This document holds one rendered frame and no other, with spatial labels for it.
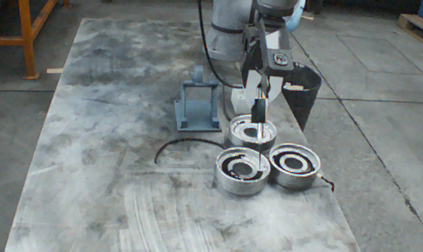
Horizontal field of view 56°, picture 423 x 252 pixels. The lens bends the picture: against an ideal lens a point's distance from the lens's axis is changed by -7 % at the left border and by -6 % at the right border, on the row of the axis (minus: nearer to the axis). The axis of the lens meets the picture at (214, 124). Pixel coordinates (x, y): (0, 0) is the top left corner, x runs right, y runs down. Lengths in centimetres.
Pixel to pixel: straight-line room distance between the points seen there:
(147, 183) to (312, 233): 32
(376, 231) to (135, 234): 149
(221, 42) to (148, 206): 66
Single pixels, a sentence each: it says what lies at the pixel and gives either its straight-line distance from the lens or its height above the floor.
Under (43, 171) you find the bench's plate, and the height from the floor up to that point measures 80.
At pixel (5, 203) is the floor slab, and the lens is 200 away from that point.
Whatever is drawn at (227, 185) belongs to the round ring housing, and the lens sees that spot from 80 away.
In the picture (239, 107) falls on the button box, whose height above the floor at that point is 82.
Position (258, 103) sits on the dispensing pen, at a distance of 81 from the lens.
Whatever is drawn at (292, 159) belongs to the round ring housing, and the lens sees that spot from 89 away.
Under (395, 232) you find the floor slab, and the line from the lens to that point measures 210.
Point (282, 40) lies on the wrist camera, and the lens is 73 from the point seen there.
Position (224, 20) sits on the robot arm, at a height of 92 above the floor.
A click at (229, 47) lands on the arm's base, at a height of 84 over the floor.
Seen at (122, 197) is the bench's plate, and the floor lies 80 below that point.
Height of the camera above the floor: 135
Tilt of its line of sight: 34 degrees down
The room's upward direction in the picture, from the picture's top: 8 degrees clockwise
